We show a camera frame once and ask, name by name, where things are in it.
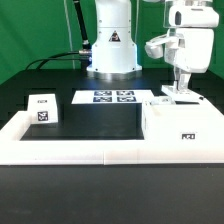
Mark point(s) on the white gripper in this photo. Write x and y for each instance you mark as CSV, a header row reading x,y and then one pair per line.
x,y
190,49

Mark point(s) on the white cabinet door panel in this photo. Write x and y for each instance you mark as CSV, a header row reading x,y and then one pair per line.
x,y
186,95

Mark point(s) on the white cabinet body box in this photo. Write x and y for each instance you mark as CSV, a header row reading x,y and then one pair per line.
x,y
177,123

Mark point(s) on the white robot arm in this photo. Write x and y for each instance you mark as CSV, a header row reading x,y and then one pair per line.
x,y
114,54

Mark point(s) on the white cabinet top with knob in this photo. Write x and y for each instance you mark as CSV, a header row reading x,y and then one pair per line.
x,y
43,108

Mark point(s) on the green backdrop curtain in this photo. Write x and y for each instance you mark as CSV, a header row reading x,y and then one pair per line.
x,y
36,29

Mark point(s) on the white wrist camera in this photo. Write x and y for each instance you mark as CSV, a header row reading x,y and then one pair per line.
x,y
154,47

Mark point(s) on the white tag base sheet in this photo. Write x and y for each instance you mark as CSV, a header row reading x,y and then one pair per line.
x,y
111,96

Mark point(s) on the white U-shaped obstacle wall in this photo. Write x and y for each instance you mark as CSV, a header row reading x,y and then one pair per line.
x,y
15,151

